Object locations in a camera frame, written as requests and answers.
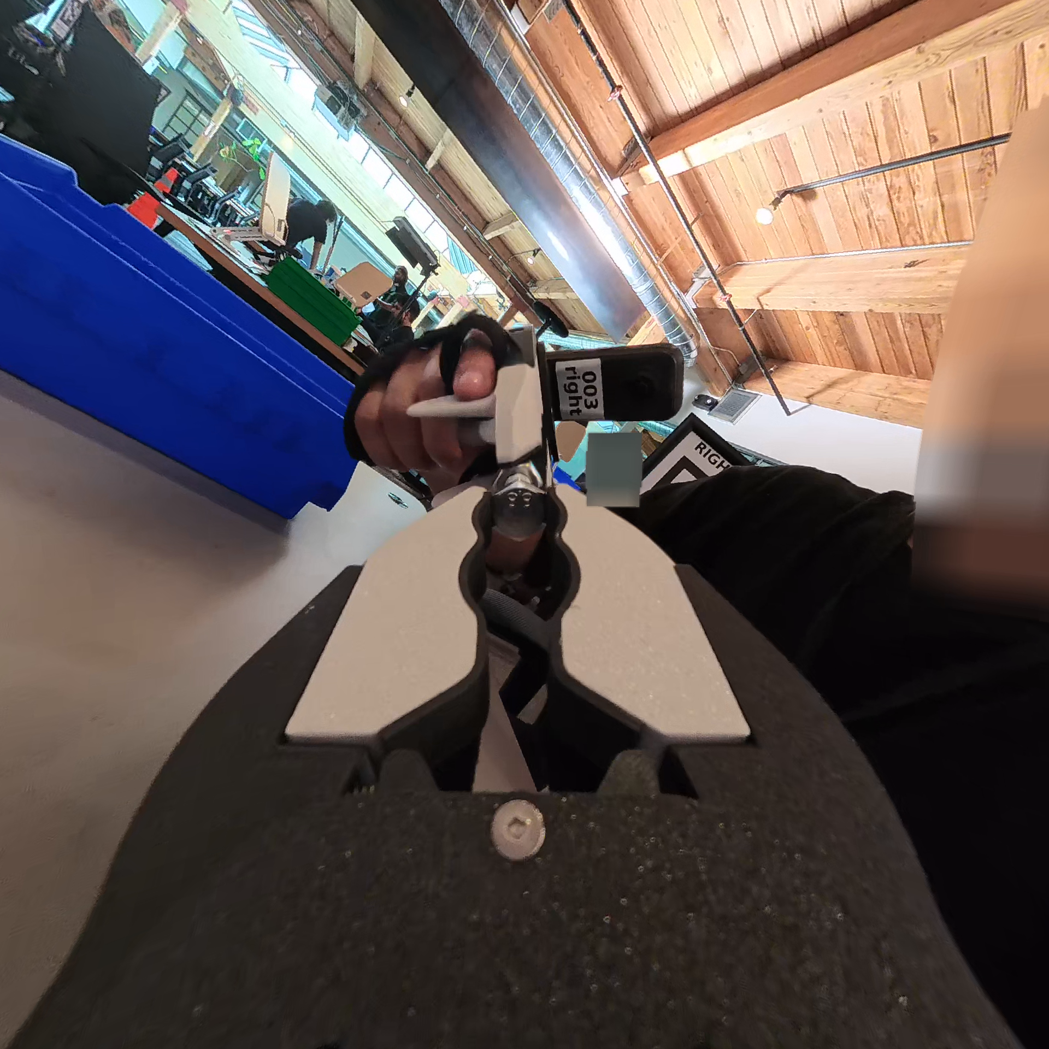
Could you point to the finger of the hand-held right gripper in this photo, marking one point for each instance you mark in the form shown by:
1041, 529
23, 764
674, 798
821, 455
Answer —
518, 410

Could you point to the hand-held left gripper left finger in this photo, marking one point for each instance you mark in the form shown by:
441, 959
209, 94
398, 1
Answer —
385, 647

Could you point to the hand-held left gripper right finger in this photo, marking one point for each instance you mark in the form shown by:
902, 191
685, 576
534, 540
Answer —
647, 647

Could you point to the steel hex nut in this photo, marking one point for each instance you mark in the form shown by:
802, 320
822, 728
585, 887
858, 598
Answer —
512, 475

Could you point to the steel hex bolt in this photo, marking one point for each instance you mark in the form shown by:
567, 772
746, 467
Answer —
518, 504

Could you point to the blue plastic bin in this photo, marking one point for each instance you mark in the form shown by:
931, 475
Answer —
164, 344

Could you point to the person's right hand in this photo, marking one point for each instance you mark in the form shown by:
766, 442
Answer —
393, 434

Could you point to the framed code sign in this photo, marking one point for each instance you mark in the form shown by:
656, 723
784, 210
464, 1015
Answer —
696, 459

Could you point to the person's black sweater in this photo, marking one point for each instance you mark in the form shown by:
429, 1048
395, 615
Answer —
819, 574

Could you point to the black studio light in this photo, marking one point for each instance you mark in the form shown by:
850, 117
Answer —
410, 246

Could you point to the green plastic bin stack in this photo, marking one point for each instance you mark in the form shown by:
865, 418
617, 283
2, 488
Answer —
315, 303

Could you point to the large black screen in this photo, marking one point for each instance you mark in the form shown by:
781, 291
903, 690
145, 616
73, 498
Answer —
90, 123

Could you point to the white wall vent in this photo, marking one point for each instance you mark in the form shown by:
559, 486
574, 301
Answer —
733, 403

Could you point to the silver spiral air duct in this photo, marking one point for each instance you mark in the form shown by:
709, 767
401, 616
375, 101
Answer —
565, 164

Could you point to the black ceiling duct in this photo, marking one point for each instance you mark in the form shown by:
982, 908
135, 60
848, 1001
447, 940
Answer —
508, 139

